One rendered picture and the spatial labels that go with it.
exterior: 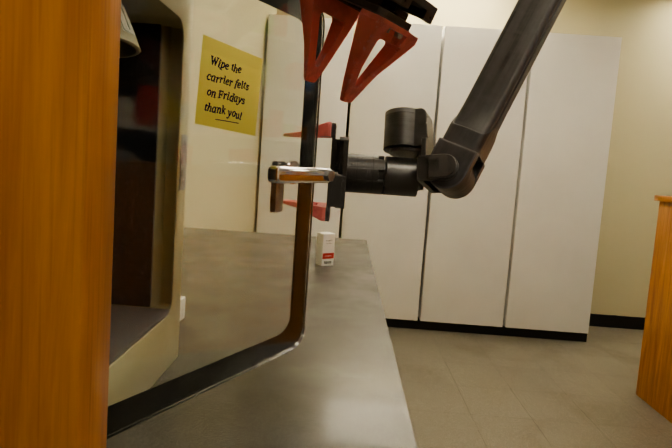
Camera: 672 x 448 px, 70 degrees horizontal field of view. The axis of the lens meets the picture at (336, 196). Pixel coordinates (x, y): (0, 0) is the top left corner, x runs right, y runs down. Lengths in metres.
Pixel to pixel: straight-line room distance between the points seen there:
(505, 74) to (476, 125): 0.08
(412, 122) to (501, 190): 2.90
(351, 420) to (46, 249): 0.39
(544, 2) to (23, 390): 0.70
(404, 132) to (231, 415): 0.43
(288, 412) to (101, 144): 0.39
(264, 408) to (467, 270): 3.11
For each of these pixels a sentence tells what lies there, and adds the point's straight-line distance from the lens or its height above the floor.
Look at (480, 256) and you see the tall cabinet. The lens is 3.61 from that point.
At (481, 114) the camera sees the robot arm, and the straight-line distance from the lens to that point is 0.68.
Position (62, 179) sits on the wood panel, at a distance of 0.25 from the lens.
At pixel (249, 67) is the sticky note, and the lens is 0.48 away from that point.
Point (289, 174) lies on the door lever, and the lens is 0.44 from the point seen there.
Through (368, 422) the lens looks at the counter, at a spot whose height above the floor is 0.94.
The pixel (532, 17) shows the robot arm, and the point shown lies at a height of 1.43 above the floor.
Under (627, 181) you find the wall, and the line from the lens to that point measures 4.47.
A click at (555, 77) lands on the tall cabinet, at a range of 3.75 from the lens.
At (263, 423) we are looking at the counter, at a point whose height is 0.94.
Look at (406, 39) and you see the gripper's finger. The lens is 0.42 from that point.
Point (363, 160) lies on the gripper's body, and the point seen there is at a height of 1.22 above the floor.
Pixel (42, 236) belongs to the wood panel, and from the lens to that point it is 0.26.
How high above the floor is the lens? 1.22
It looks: 5 degrees down
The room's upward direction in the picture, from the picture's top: 4 degrees clockwise
